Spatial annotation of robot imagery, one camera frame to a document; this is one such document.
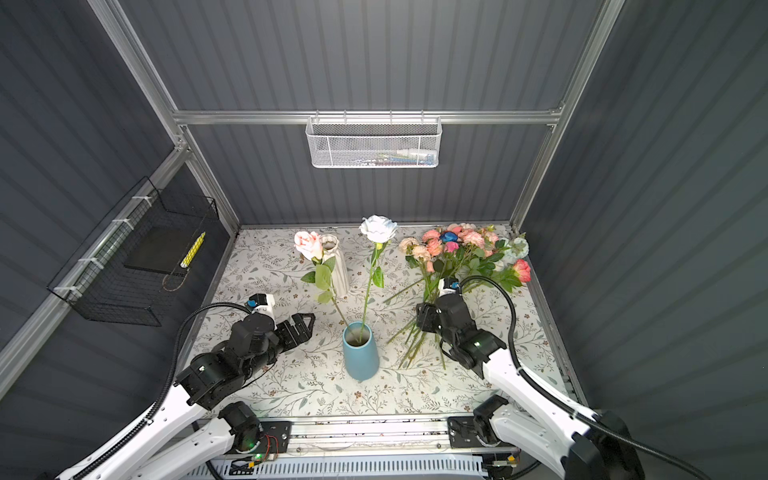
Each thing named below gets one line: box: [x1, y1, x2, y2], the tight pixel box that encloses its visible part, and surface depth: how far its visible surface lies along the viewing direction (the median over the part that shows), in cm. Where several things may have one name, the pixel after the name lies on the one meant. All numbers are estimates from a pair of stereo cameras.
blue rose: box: [440, 231, 459, 243], surface depth 112 cm
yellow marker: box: [180, 232, 206, 268], surface depth 78 cm
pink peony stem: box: [294, 231, 356, 343], surface depth 60 cm
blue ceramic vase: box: [342, 321, 379, 382], surface depth 72 cm
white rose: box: [359, 215, 398, 343], surface depth 61 cm
